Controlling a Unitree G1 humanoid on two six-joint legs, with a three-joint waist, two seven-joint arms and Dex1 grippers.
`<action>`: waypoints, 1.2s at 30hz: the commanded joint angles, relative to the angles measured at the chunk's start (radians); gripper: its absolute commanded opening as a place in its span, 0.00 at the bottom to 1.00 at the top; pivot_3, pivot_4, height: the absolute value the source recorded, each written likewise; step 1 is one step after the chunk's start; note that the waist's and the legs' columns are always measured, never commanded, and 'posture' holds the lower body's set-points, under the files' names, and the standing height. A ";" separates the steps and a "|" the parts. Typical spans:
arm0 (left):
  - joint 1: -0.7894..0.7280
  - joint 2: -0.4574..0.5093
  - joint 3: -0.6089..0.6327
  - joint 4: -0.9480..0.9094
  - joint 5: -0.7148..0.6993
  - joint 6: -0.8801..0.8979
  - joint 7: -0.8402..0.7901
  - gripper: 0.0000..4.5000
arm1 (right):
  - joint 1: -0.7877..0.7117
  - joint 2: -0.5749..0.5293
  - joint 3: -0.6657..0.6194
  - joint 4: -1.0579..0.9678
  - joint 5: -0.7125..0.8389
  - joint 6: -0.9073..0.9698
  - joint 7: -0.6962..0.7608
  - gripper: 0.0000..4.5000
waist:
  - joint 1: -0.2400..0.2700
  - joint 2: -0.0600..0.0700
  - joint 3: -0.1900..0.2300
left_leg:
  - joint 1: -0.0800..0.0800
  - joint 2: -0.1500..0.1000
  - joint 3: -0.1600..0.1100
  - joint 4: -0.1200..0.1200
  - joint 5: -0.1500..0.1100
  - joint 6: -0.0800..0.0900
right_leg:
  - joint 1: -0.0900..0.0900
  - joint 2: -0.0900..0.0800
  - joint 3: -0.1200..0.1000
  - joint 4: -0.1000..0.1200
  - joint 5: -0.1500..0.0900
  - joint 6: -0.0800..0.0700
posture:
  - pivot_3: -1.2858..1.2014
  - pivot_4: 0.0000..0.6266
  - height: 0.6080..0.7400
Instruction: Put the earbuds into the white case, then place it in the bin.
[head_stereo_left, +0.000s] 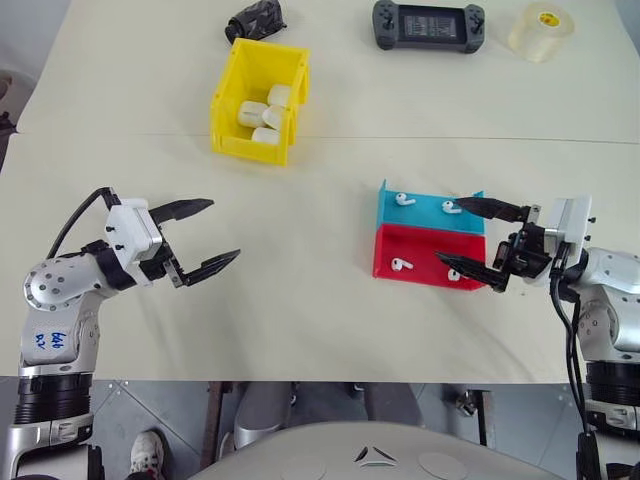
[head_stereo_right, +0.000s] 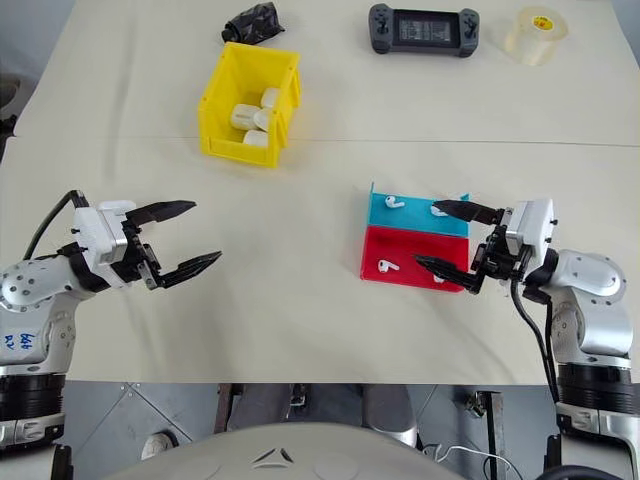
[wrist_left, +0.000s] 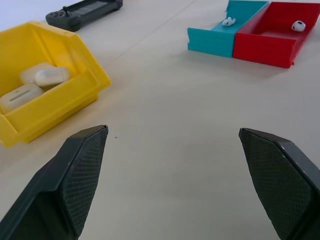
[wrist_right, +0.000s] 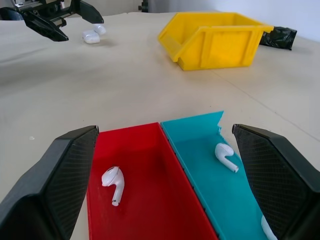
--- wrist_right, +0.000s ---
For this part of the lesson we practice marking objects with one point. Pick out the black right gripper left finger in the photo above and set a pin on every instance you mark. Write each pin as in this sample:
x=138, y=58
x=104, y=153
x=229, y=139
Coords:
x=37, y=200

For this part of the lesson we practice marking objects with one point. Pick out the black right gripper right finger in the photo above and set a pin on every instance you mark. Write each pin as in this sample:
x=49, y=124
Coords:
x=280, y=180

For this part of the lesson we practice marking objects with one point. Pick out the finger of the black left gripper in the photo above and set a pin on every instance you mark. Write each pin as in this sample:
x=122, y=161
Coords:
x=47, y=28
x=90, y=13

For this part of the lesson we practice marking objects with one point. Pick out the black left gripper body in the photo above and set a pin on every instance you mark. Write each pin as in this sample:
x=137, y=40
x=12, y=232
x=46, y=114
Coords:
x=50, y=10

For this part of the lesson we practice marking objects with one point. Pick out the white earbud case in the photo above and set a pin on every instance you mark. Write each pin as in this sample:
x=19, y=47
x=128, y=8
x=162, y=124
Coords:
x=91, y=37

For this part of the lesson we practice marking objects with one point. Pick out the yellow plastic bin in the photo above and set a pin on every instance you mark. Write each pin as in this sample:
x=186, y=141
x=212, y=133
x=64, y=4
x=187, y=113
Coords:
x=220, y=47

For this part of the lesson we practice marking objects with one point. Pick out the white earbud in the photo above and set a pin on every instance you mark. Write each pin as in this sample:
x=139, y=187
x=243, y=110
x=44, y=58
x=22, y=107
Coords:
x=113, y=180
x=223, y=153
x=268, y=228

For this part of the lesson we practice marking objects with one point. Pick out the black background stand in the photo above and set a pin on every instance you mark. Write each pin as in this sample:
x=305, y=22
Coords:
x=143, y=5

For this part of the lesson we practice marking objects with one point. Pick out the teal plastic tray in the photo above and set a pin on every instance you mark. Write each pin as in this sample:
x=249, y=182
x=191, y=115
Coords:
x=212, y=180

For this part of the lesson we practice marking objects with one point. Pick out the red plastic tray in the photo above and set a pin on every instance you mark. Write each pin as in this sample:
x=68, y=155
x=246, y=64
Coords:
x=155, y=190

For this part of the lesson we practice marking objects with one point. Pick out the black plastic bag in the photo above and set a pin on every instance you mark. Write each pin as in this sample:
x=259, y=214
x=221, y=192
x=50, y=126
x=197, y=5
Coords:
x=278, y=37

